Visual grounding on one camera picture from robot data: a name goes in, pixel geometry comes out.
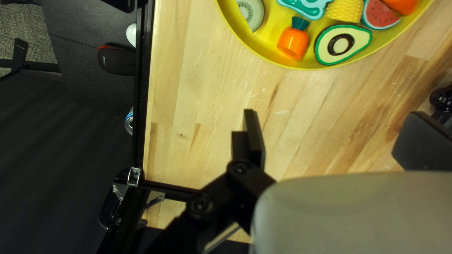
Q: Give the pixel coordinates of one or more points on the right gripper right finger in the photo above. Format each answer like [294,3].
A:
[423,144]

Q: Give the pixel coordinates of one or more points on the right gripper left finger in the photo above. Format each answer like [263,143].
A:
[247,148]

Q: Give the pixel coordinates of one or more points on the orange toy food piece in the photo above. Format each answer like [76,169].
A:
[400,5]

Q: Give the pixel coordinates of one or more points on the yellow toy corn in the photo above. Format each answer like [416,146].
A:
[344,10]

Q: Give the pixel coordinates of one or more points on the black hot plate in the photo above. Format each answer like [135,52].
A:
[443,98]

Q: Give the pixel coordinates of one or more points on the yellow plate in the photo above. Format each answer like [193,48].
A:
[307,62]

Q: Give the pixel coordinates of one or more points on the orange toy carrot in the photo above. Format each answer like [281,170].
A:
[293,42]

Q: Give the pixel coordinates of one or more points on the toy avocado half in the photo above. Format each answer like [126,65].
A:
[323,51]

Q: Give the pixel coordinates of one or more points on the toy kiwi slice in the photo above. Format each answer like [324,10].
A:
[252,12]

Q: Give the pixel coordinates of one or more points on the toy watermelon slice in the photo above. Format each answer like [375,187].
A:
[379,16]

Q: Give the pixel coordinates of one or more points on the black computer mouse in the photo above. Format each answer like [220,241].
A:
[114,60]

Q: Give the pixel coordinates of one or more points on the black frame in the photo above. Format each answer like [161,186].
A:
[143,70]

